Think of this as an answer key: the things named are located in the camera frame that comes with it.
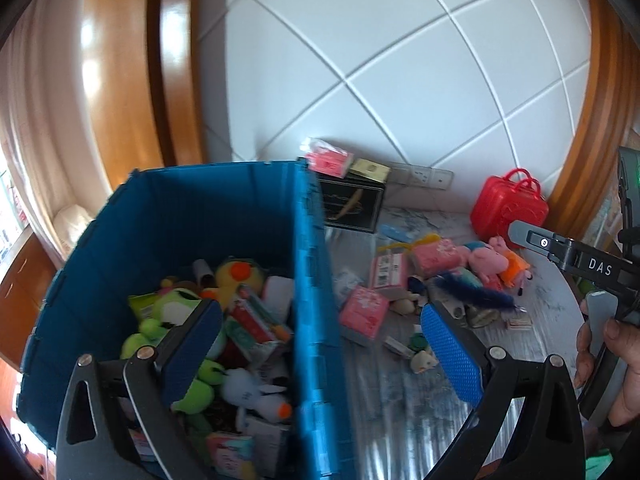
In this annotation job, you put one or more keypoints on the small beige plush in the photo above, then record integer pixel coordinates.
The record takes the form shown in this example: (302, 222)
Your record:
(405, 306)

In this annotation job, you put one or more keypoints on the beige curtain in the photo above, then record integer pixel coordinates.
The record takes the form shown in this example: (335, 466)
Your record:
(50, 135)

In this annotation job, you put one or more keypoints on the dark blue small toy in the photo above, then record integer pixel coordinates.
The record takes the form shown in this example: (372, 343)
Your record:
(416, 286)

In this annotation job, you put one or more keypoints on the light blue plastic toy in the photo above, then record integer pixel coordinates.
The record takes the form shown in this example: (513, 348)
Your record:
(397, 232)

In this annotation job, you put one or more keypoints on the person's right hand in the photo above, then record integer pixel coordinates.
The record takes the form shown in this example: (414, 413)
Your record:
(631, 380)

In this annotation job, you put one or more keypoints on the pastel pink green packet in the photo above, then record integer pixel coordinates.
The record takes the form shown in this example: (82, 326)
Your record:
(230, 455)

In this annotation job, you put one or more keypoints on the yellow duck plush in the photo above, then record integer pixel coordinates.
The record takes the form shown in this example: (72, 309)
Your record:
(235, 275)

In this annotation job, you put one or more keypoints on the dark blue feather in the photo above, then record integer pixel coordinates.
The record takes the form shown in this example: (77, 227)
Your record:
(480, 297)

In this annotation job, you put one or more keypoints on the clear wrapped tissue pack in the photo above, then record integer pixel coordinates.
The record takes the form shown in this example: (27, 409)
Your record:
(347, 285)

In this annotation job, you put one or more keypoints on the wooden wall column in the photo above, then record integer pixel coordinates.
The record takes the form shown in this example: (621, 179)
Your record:
(590, 135)
(140, 60)

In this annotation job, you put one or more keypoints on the white blue printed tablecloth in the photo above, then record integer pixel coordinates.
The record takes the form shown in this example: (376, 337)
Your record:
(400, 410)

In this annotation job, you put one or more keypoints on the yellow flat packet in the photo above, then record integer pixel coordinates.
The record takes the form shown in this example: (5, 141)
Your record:
(370, 170)

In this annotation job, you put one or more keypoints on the teal small plush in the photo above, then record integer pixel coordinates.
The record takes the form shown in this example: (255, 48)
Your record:
(462, 277)

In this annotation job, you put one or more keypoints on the pink barcode tissue pack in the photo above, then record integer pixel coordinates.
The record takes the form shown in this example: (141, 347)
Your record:
(390, 272)

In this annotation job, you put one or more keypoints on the blue plastic storage crate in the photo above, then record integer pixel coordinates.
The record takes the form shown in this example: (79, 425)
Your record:
(175, 210)

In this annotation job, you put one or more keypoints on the white wall socket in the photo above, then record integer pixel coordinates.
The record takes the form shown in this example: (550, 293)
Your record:
(442, 180)
(421, 176)
(400, 173)

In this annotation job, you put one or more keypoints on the white duck plush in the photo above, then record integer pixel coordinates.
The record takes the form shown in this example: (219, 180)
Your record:
(250, 392)

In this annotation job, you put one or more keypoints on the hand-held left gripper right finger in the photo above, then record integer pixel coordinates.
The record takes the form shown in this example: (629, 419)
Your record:
(450, 350)

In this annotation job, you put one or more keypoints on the pig plush orange dress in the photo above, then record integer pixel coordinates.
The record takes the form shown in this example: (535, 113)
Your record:
(510, 262)

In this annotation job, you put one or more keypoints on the pig plush blue shirt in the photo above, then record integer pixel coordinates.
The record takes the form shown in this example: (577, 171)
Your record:
(477, 257)

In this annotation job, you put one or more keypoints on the clear plastic packet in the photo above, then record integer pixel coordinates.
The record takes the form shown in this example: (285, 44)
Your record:
(520, 322)

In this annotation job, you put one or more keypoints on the green cloth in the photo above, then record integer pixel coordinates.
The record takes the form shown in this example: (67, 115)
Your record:
(597, 467)

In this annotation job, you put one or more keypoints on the pink flower tissue pack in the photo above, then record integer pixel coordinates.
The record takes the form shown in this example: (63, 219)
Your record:
(437, 257)
(362, 312)

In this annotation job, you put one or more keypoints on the red toy suitcase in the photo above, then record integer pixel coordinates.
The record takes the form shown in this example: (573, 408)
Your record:
(505, 210)

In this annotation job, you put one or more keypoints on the green round lid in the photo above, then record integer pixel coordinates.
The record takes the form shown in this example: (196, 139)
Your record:
(417, 342)

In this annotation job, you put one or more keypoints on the green frog plush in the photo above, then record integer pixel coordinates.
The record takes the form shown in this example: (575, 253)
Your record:
(145, 332)

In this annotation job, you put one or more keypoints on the black gift box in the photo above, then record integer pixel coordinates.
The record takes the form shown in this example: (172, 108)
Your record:
(360, 210)

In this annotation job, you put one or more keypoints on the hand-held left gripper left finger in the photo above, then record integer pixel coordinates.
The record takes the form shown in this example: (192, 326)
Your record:
(195, 350)

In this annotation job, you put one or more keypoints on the small white box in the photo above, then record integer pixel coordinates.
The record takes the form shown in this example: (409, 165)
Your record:
(400, 347)

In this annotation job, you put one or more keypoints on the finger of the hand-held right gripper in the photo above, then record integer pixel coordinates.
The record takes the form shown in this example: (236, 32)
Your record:
(540, 244)

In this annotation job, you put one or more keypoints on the small white bunny plush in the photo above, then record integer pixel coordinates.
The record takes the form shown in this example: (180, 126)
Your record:
(424, 361)

